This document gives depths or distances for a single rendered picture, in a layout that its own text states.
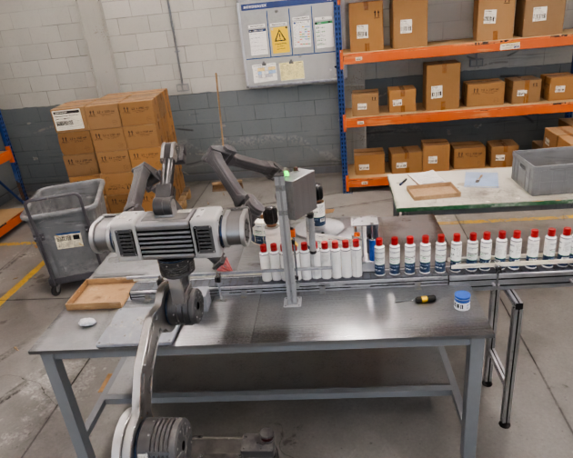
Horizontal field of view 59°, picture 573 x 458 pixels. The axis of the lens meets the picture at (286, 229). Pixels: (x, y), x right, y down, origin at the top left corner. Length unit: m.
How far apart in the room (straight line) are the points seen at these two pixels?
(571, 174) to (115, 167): 4.40
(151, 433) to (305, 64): 5.39
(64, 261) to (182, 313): 2.87
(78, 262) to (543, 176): 3.75
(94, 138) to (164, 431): 4.46
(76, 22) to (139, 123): 2.13
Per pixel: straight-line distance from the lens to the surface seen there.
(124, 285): 2.98
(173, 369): 3.27
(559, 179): 3.94
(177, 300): 1.99
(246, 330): 2.39
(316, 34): 6.54
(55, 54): 7.61
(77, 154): 6.00
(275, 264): 2.58
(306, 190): 2.32
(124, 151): 5.83
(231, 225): 1.80
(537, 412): 3.28
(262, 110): 6.85
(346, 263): 2.56
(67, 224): 4.62
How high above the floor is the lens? 2.19
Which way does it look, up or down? 24 degrees down
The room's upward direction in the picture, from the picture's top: 6 degrees counter-clockwise
